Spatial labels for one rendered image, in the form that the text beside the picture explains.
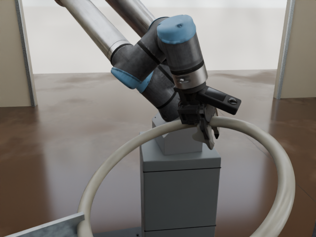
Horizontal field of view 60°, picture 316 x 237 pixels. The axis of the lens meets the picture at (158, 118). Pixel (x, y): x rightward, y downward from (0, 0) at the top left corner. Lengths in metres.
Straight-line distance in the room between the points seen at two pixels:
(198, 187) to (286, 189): 0.97
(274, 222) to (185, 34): 0.43
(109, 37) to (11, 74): 4.86
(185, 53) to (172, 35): 0.05
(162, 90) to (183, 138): 0.27
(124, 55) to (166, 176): 0.78
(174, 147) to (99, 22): 0.75
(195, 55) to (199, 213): 1.07
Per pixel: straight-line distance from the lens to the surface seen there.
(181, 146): 1.42
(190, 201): 1.53
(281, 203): 0.54
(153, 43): 0.77
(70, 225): 0.66
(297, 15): 6.13
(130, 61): 0.78
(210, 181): 1.49
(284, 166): 0.60
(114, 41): 0.85
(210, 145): 0.81
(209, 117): 0.77
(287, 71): 6.19
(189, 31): 0.67
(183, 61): 0.67
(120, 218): 2.37
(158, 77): 1.35
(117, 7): 1.25
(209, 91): 0.75
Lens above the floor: 1.49
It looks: 19 degrees down
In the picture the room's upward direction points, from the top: straight up
